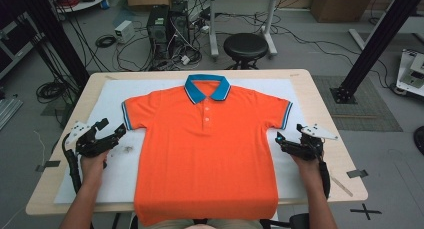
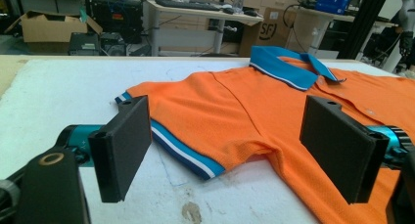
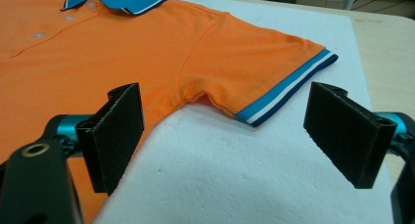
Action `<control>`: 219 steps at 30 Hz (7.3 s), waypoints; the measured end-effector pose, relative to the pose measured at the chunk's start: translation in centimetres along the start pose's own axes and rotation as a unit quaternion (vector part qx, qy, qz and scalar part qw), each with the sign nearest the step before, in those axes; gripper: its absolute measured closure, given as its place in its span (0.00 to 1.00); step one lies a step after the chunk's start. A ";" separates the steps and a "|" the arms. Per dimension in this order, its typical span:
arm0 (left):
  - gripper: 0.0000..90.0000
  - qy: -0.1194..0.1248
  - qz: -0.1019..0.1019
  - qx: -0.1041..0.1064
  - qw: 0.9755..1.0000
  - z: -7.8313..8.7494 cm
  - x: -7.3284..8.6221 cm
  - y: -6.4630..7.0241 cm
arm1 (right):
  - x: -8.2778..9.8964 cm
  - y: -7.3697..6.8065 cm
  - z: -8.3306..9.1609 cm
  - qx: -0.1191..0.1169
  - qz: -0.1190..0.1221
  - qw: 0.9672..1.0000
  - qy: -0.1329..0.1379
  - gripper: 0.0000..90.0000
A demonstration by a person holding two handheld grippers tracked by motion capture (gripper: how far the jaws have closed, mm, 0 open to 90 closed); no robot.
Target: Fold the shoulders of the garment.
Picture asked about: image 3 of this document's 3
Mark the light wooden table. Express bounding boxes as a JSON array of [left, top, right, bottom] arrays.
[[177, 0, 415, 186]]

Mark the white foam board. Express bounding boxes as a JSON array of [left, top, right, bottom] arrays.
[[92, 0, 395, 224]]

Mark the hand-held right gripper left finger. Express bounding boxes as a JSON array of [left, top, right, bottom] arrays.
[[75, 82, 145, 197]]

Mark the orange polo shirt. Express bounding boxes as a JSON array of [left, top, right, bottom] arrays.
[[0, 0, 340, 224]]

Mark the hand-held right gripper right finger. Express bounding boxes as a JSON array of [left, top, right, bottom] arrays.
[[302, 81, 398, 190]]

